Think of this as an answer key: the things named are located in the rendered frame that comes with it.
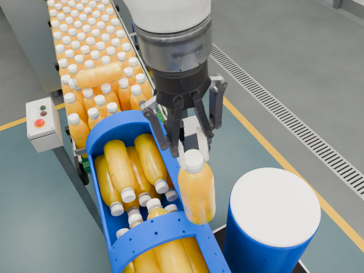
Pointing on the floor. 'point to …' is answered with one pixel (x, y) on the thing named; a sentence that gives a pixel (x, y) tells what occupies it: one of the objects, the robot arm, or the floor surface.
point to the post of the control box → (63, 157)
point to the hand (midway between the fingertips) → (191, 149)
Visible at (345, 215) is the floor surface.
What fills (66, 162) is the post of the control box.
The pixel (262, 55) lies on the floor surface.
